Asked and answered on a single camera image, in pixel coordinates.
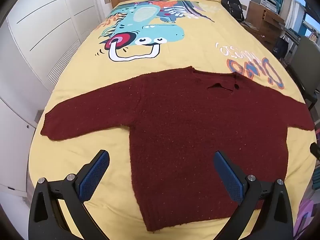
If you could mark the wooden desk with drawers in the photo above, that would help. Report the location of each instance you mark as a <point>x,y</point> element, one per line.
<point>266,27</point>

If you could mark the black backpack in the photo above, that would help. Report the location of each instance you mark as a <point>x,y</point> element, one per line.
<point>233,5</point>

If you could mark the dark blue bag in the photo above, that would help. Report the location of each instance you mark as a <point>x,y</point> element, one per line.
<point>282,47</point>

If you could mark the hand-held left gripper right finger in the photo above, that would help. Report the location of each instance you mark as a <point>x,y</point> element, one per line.
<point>228,177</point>

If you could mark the dark red knitted sweater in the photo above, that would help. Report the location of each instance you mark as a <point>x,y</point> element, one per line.
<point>190,130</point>

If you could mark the yellow printed bed blanket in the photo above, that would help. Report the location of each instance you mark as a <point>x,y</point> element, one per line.
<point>200,42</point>

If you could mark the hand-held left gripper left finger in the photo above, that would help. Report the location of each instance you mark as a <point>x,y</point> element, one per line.
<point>93,177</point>

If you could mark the grey green chair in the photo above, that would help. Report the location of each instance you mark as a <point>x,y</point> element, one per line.
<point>306,62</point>

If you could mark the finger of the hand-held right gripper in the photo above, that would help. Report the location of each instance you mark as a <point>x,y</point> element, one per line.
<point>315,151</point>

